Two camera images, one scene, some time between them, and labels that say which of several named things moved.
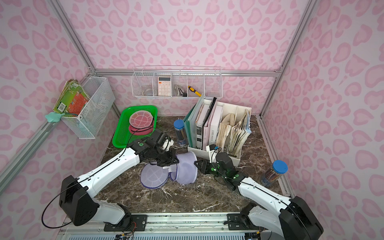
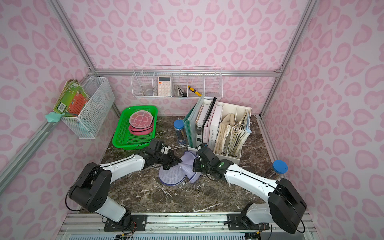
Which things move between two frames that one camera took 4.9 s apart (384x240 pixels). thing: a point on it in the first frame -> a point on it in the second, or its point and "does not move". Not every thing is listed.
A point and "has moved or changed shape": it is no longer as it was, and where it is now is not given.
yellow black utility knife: x=191 y=89 does not move
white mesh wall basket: x=86 y=125 does not move
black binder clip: x=183 y=94 does not move
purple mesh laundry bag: x=153 y=176 has moved or changed shape
